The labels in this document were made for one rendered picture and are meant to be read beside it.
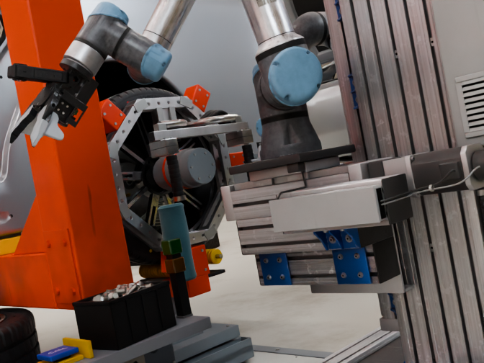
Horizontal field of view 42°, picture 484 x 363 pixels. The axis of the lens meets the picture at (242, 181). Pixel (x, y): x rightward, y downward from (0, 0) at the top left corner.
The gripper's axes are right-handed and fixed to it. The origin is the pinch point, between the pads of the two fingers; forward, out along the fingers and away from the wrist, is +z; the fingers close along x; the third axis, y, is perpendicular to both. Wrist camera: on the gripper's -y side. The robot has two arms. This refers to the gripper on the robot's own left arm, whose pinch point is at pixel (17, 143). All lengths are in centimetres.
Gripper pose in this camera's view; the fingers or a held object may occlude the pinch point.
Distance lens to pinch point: 135.3
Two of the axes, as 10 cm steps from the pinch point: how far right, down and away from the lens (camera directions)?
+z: -4.6, 8.6, -2.3
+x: -5.8, -0.9, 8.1
